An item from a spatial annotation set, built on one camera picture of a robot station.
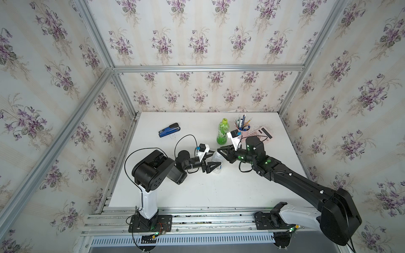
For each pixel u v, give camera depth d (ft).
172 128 3.52
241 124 3.32
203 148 2.41
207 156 2.78
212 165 2.54
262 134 3.48
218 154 2.49
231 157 2.22
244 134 2.20
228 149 2.27
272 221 2.17
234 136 2.24
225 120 2.89
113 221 2.45
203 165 2.45
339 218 1.27
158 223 2.35
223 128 3.22
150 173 1.67
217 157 2.53
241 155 2.21
